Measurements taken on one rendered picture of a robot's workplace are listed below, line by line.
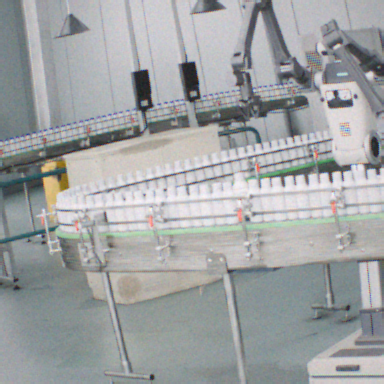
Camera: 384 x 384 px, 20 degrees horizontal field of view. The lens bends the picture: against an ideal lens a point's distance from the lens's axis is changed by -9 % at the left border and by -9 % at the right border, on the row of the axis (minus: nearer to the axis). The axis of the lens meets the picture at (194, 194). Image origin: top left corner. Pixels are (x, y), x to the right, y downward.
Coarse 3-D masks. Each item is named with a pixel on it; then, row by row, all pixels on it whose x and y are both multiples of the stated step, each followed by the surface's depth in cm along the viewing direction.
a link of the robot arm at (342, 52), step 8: (344, 40) 431; (328, 48) 434; (336, 48) 432; (344, 48) 431; (344, 56) 432; (352, 56) 435; (344, 64) 433; (352, 64) 432; (352, 72) 433; (360, 72) 432; (360, 80) 433; (360, 88) 434; (368, 88) 433; (368, 96) 434; (376, 96) 433; (376, 104) 434; (376, 112) 436
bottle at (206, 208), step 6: (204, 186) 468; (204, 192) 468; (210, 192) 469; (198, 198) 469; (204, 204) 467; (210, 204) 467; (204, 210) 468; (210, 210) 467; (204, 222) 469; (210, 222) 468
